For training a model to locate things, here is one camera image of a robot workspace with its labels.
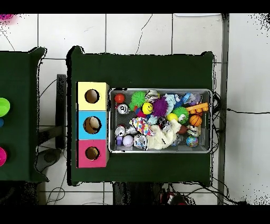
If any wooden box with three holes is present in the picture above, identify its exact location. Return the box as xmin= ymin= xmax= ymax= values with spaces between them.
xmin=75 ymin=81 xmax=110 ymax=169

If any silver mesh bin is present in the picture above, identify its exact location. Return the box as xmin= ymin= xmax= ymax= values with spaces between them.
xmin=108 ymin=88 xmax=212 ymax=154

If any crushed black can silver lid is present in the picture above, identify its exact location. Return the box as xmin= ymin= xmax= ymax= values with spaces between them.
xmin=115 ymin=102 xmax=131 ymax=115

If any yellow smiley ball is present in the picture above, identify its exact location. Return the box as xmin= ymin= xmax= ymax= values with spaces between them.
xmin=141 ymin=102 xmax=154 ymax=115

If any white cloth with coloured dots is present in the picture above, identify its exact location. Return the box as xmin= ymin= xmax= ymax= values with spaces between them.
xmin=129 ymin=116 xmax=156 ymax=136

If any red ball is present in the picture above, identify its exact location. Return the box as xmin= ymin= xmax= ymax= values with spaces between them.
xmin=114 ymin=92 xmax=126 ymax=104

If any crushed red can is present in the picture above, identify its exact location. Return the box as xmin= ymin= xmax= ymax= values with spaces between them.
xmin=114 ymin=126 xmax=127 ymax=137

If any purple spiky rubber toy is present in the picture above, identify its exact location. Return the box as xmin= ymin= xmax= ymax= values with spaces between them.
xmin=151 ymin=96 xmax=169 ymax=117

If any white baseball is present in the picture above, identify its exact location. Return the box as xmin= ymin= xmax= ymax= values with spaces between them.
xmin=122 ymin=135 xmax=135 ymax=148

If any dark green table cloth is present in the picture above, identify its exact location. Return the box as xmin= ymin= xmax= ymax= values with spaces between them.
xmin=0 ymin=47 xmax=48 ymax=183
xmin=66 ymin=45 xmax=215 ymax=186

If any orange basketball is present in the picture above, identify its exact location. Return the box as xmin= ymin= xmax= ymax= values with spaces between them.
xmin=189 ymin=114 xmax=203 ymax=127

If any green round object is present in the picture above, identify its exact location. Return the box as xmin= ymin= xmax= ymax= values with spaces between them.
xmin=0 ymin=97 xmax=11 ymax=118

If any pink round object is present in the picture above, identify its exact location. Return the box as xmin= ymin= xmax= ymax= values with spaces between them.
xmin=0 ymin=146 xmax=7 ymax=167

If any green stringy puffer ball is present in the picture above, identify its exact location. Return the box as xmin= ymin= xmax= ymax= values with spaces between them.
xmin=129 ymin=91 xmax=147 ymax=110

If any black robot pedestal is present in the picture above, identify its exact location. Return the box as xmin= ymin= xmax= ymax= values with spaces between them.
xmin=112 ymin=182 xmax=163 ymax=206

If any black cable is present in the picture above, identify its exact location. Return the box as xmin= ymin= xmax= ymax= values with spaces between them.
xmin=226 ymin=108 xmax=270 ymax=115

